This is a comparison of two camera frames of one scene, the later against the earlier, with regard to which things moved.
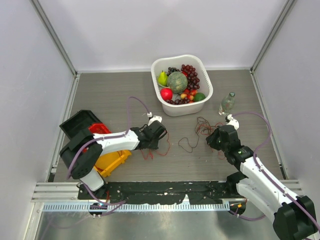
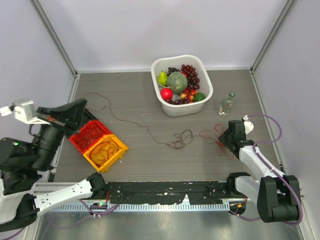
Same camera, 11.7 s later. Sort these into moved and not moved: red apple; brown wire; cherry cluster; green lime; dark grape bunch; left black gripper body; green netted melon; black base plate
Moved: brown wire; left black gripper body
Not moved: red apple; black base plate; cherry cluster; green lime; dark grape bunch; green netted melon
